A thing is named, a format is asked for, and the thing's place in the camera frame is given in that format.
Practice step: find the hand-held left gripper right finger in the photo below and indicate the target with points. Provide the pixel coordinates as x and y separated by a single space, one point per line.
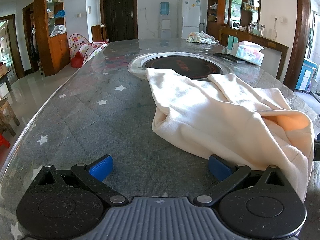
220 166

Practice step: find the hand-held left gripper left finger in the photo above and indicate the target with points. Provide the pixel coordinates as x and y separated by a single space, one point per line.
101 166

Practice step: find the cream fleece garment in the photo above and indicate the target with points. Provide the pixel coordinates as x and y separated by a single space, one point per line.
200 115

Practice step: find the red plastic stool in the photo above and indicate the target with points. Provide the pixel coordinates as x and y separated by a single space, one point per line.
3 140

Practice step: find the round black induction cooktop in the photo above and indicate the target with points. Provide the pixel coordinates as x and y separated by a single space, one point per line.
182 66

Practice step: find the black flat remote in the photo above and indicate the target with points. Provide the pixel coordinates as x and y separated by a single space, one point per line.
228 57

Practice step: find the small wooden stool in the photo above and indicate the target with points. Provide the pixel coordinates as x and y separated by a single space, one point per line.
6 110

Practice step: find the white tissue pack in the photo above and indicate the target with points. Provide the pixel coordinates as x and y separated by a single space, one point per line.
248 53

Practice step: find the polka dot play tent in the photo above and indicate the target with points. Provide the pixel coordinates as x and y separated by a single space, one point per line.
80 47

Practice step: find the wooden shelf cabinet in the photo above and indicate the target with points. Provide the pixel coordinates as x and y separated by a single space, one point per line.
57 52

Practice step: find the blue and white small cabinet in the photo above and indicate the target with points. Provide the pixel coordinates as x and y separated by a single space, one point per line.
306 75

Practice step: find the crumpled patterned cloth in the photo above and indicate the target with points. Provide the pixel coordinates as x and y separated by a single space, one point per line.
201 37

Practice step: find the wooden sideboard counter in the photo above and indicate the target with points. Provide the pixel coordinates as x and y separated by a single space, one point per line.
270 41

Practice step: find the white refrigerator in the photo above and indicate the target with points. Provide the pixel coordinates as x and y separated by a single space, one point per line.
188 17

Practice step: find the dark wooden door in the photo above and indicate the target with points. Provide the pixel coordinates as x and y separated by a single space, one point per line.
119 12

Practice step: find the water dispenser with blue bottle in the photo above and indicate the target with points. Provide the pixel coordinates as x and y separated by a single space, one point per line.
164 20

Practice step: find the wooden display cabinet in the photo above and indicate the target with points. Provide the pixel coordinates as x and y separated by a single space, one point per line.
221 7

